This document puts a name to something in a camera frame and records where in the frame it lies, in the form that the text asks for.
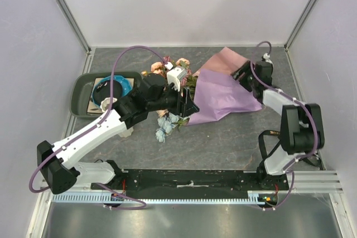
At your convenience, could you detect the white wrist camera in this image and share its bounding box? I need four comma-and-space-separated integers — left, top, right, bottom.
165, 62, 187, 91
262, 53, 273, 65

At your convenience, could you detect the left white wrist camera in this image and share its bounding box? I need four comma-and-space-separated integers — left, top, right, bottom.
165, 62, 187, 91

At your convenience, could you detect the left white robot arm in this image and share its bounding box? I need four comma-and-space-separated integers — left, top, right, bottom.
36, 74, 200, 195

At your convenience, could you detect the blue hydrangea stem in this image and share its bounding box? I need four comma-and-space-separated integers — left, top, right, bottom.
155, 113, 189, 143

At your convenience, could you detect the peach flower stem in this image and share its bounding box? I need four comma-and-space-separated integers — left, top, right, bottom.
141, 62, 165, 76

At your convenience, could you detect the light blue cable duct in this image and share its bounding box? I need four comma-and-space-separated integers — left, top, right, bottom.
52, 191, 276, 205

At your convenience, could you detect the purple pink wrapping paper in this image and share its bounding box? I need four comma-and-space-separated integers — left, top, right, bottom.
188, 47, 262, 126

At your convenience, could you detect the white ribbed ceramic vase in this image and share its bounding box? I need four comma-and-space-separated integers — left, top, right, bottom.
100, 97, 133, 138

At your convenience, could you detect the dusty pink rose stem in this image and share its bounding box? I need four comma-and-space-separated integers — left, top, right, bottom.
163, 56, 197, 88

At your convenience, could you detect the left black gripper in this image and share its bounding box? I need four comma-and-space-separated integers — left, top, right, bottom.
148, 82, 200, 118

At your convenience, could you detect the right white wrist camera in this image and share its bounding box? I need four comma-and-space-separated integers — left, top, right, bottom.
262, 53, 273, 65

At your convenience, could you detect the cream rose stem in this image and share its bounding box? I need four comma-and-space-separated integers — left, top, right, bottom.
157, 109, 169, 118

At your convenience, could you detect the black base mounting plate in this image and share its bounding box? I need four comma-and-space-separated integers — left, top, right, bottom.
105, 169, 289, 192

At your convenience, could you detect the dark green plastic tray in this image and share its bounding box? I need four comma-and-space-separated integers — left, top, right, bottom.
70, 71, 142, 119

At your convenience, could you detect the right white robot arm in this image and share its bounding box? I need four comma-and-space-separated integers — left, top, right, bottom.
231, 60, 325, 190

